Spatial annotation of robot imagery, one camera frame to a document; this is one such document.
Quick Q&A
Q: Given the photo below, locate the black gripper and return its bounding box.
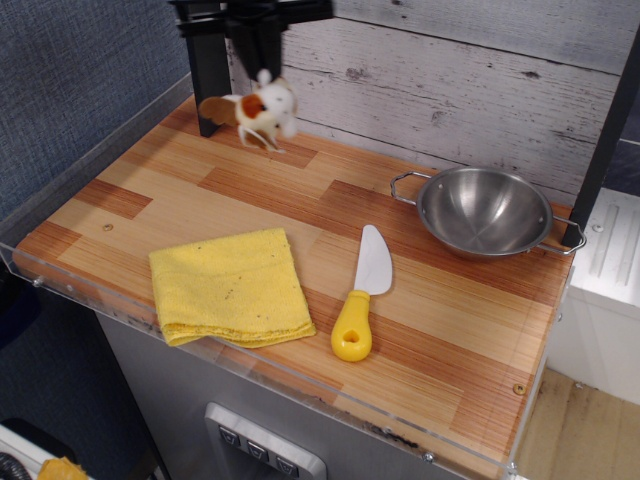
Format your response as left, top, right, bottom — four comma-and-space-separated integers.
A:
169, 1, 334, 80

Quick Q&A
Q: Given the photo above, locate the white brown plush animal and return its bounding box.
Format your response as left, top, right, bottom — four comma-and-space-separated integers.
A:
198, 69, 298, 153

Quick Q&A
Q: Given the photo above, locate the yellow folded cloth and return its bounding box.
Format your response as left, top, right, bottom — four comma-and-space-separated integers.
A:
149, 228, 316, 348

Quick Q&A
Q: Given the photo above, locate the silver dispenser panel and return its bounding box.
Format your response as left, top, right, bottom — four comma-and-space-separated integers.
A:
204, 402, 328, 479

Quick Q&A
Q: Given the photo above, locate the white cabinet at right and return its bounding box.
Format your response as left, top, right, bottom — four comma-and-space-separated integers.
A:
547, 188, 639, 404

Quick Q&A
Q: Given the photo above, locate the yellow black object bottom left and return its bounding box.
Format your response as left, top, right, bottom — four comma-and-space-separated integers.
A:
1, 451, 90, 480

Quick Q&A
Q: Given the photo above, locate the black left frame post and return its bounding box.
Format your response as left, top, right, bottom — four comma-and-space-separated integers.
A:
185, 34, 232, 108

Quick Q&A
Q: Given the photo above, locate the black frame post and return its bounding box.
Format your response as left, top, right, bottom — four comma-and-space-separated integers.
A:
561, 30, 639, 247
185, 34, 232, 108

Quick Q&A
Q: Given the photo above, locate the steel bowl with handles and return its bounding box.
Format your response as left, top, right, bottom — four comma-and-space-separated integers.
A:
390, 167, 587, 260

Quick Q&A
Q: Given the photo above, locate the toy knife yellow handle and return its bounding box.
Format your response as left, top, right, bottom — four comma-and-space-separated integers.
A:
331, 225, 393, 362

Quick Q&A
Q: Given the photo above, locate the black right frame post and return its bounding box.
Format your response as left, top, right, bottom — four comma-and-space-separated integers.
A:
561, 30, 639, 247

